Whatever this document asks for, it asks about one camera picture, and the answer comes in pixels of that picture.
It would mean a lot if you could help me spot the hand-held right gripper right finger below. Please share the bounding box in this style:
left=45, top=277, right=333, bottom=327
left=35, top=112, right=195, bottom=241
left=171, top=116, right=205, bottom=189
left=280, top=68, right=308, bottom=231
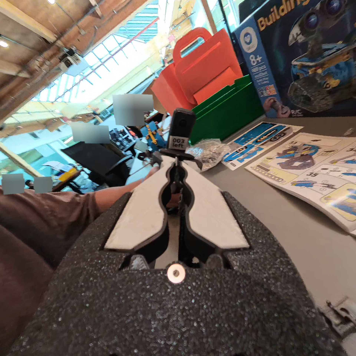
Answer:
left=180, top=163, right=250, bottom=253

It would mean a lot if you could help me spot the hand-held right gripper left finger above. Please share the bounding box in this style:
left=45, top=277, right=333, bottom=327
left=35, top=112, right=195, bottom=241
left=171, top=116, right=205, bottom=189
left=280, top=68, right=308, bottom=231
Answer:
left=104, top=164, right=171, bottom=253

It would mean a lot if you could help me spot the pile of grey track pieces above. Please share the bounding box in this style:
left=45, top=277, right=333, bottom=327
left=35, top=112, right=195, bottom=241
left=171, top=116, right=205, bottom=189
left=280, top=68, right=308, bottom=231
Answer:
left=317, top=296, right=356, bottom=345

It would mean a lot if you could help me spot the person's left forearm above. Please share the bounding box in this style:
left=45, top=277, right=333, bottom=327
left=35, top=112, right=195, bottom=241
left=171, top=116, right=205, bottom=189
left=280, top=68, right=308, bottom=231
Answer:
left=93, top=178, right=145, bottom=207

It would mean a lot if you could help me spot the grey desk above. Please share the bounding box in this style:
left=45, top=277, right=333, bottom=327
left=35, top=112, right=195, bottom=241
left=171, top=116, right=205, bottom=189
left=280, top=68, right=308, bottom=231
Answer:
left=203, top=117, right=356, bottom=356

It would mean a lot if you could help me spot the person's left hand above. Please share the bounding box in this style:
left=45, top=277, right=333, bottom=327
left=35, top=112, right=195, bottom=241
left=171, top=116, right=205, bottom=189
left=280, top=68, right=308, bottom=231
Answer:
left=141, top=166, right=162, bottom=186

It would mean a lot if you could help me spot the crumpled clear plastic bag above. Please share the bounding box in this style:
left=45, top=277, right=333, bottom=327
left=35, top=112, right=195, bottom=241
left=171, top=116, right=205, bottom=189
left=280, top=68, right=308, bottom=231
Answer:
left=191, top=138, right=232, bottom=172

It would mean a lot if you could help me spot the green plastic bin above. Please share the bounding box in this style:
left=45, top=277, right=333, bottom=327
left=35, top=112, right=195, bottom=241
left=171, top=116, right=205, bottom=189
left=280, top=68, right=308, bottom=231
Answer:
left=190, top=74, right=265, bottom=146

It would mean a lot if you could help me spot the orange paper bag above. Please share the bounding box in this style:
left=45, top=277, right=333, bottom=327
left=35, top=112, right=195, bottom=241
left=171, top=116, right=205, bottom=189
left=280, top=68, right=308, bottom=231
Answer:
left=151, top=27, right=244, bottom=115

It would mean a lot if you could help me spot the black office chair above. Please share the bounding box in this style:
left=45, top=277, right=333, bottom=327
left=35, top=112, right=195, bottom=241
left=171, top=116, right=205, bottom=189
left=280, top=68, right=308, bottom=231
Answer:
left=61, top=140, right=133, bottom=187

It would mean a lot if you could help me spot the blue sticker sheet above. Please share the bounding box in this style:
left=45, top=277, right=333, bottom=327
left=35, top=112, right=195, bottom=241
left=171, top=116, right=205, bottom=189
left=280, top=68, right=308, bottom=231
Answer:
left=222, top=121, right=304, bottom=171

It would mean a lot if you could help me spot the building instruction booklet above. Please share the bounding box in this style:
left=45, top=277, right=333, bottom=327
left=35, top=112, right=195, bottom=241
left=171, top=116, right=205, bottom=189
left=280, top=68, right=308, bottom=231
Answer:
left=244, top=132, right=356, bottom=237

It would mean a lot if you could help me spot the blue building set box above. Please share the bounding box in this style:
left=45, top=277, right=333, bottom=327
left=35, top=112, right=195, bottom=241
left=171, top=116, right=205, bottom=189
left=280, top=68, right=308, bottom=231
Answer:
left=232, top=0, right=356, bottom=119

